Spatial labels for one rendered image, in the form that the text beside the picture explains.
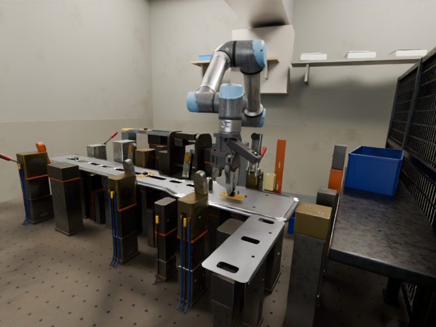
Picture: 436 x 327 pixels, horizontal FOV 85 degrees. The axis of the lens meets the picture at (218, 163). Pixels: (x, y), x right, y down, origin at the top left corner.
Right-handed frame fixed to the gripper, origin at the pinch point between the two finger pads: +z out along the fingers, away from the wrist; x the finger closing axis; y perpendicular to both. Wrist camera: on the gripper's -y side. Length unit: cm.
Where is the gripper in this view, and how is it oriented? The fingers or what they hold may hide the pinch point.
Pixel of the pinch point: (232, 191)
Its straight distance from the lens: 83.4
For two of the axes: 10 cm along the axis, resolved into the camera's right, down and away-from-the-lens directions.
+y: -8.7, -1.4, 4.7
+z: -0.3, 9.7, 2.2
